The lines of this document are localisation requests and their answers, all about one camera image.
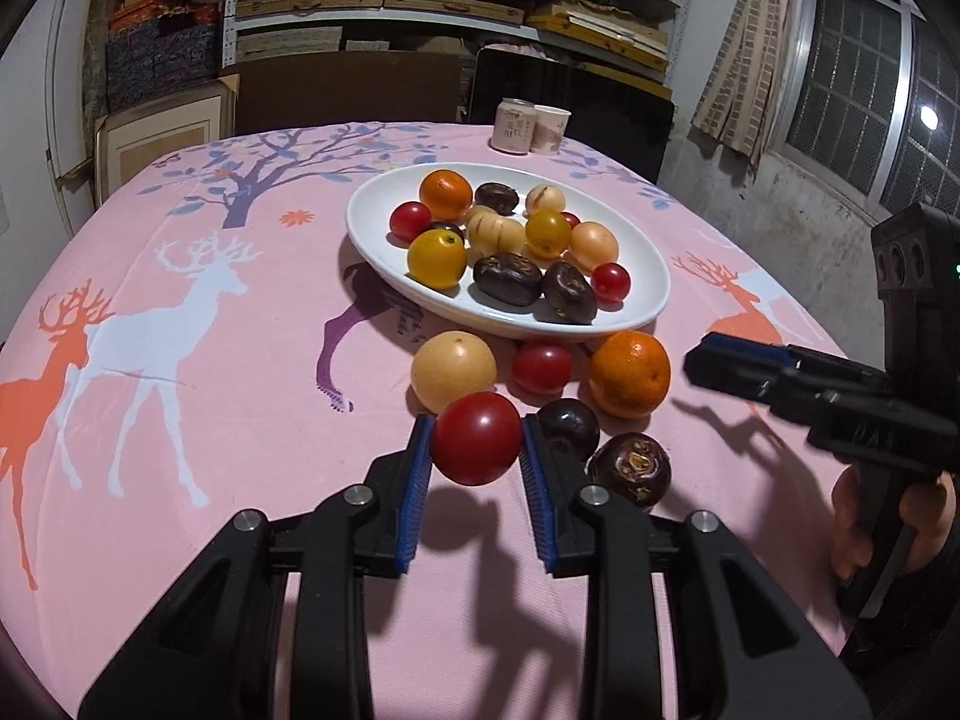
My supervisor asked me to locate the stack of flat yellow boards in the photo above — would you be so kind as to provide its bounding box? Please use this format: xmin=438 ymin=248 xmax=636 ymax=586
xmin=525 ymin=0 xmax=674 ymax=81

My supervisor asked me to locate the white oval plate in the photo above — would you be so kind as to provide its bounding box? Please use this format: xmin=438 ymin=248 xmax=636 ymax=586
xmin=346 ymin=163 xmax=671 ymax=344

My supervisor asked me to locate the paper cup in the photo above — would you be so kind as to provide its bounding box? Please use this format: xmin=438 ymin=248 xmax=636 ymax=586
xmin=532 ymin=105 xmax=572 ymax=157

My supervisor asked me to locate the large pale yellow grapefruit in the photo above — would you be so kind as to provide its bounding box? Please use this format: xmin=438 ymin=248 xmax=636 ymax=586
xmin=410 ymin=331 xmax=498 ymax=413

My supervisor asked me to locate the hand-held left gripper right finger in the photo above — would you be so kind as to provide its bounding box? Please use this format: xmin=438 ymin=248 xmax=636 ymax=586
xmin=520 ymin=414 xmax=852 ymax=720

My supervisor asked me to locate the small orange mandarin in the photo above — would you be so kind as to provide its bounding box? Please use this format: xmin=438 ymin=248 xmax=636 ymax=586
xmin=418 ymin=169 xmax=474 ymax=221

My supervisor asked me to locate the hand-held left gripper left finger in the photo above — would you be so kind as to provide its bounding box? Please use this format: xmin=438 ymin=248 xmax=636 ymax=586
xmin=77 ymin=412 xmax=436 ymax=720

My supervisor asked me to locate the metal shelf unit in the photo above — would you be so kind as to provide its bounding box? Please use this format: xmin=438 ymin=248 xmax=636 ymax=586
xmin=221 ymin=0 xmax=695 ymax=91

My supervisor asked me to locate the barred window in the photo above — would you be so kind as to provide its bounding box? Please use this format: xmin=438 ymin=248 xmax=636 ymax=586
xmin=780 ymin=0 xmax=960 ymax=224

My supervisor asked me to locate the black chair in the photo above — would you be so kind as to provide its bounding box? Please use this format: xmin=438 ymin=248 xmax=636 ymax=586
xmin=467 ymin=45 xmax=676 ymax=186

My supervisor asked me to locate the dark brown passion fruit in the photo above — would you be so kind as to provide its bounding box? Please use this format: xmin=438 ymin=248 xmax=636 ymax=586
xmin=542 ymin=261 xmax=599 ymax=325
xmin=472 ymin=253 xmax=545 ymax=307
xmin=472 ymin=183 xmax=520 ymax=217

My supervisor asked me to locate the person's right hand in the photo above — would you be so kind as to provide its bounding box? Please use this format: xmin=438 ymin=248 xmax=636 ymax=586
xmin=829 ymin=465 xmax=960 ymax=582

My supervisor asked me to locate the wooden framed picture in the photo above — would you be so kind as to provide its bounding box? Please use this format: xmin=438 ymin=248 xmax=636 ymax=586
xmin=92 ymin=73 xmax=242 ymax=205

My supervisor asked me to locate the white door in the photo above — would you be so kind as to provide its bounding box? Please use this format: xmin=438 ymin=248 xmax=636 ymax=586
xmin=43 ymin=0 xmax=104 ymax=187

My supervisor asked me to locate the dark blue patterned box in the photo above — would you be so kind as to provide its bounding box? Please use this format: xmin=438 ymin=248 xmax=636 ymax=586
xmin=105 ymin=34 xmax=160 ymax=112
xmin=154 ymin=21 xmax=226 ymax=91

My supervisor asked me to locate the beige round fruit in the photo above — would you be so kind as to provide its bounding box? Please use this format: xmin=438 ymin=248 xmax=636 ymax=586
xmin=568 ymin=221 xmax=620 ymax=271

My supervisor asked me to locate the brown chair back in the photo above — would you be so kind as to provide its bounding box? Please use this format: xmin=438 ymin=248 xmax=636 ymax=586
xmin=235 ymin=49 xmax=464 ymax=141

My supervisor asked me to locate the beige drink can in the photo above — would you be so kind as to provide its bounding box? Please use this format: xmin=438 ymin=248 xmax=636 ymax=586
xmin=491 ymin=98 xmax=536 ymax=155

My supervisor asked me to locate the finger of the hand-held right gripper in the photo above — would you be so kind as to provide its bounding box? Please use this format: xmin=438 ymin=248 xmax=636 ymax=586
xmin=703 ymin=331 xmax=895 ymax=392
xmin=684 ymin=345 xmax=850 ymax=434

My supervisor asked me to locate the person's right forearm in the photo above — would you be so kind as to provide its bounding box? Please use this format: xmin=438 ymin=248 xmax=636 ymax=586
xmin=836 ymin=551 xmax=960 ymax=695

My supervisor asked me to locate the dark brown mangosteen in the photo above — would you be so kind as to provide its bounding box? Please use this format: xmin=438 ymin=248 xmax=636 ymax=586
xmin=586 ymin=433 xmax=672 ymax=505

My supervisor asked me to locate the small yellow orange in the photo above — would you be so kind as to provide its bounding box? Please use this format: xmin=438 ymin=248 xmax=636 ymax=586
xmin=524 ymin=209 xmax=572 ymax=260

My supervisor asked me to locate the large orange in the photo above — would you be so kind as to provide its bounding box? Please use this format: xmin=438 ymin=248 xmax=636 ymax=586
xmin=588 ymin=331 xmax=671 ymax=420

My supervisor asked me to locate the checked beige curtain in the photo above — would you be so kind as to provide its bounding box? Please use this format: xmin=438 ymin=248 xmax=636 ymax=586
xmin=690 ymin=0 xmax=801 ymax=167

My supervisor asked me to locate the pink deer printed tablecloth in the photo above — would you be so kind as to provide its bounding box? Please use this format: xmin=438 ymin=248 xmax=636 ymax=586
xmin=0 ymin=122 xmax=856 ymax=720

